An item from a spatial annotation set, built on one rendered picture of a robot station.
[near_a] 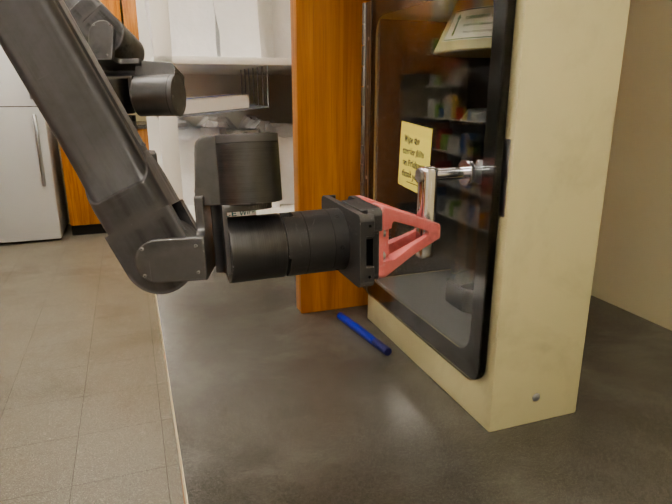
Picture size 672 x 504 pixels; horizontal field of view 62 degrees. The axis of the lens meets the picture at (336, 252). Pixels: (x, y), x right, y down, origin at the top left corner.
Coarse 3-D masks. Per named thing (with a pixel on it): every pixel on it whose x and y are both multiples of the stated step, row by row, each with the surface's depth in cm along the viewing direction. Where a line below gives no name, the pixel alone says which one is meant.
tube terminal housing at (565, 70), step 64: (576, 0) 48; (512, 64) 49; (576, 64) 50; (512, 128) 49; (576, 128) 51; (512, 192) 51; (576, 192) 53; (512, 256) 53; (576, 256) 55; (384, 320) 80; (512, 320) 55; (576, 320) 58; (448, 384) 64; (512, 384) 57; (576, 384) 60
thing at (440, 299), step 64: (384, 0) 68; (448, 0) 55; (512, 0) 47; (384, 64) 70; (448, 64) 56; (384, 128) 72; (448, 128) 57; (384, 192) 73; (448, 192) 58; (448, 256) 59; (448, 320) 61
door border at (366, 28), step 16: (368, 16) 73; (368, 32) 73; (368, 48) 74; (368, 64) 74; (368, 80) 75; (368, 96) 75; (368, 112) 76; (368, 128) 76; (368, 144) 77; (368, 160) 77; (368, 176) 78; (368, 192) 78
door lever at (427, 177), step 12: (420, 168) 53; (432, 168) 53; (444, 168) 53; (456, 168) 54; (468, 168) 54; (420, 180) 53; (432, 180) 53; (468, 180) 54; (420, 192) 53; (432, 192) 53; (420, 204) 54; (432, 204) 53; (420, 216) 54; (432, 216) 54; (420, 252) 55; (432, 252) 55
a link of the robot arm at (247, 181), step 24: (216, 144) 46; (240, 144) 45; (264, 144) 46; (216, 168) 46; (240, 168) 45; (264, 168) 46; (216, 192) 47; (240, 192) 46; (264, 192) 46; (168, 240) 45; (192, 240) 45; (144, 264) 45; (168, 264) 45; (192, 264) 45
